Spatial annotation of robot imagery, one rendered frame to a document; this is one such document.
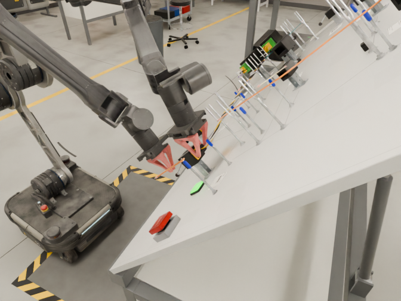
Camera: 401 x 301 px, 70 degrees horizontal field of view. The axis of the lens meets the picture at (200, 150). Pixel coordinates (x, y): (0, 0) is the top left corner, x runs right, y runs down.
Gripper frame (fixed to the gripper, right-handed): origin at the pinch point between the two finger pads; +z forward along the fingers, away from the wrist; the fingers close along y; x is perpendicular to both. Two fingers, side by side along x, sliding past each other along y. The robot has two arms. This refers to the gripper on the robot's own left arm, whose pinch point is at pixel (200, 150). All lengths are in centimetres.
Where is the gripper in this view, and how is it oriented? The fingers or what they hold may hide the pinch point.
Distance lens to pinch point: 76.0
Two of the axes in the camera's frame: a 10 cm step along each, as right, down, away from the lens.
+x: -8.0, 0.8, 6.0
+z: 4.0, 8.1, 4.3
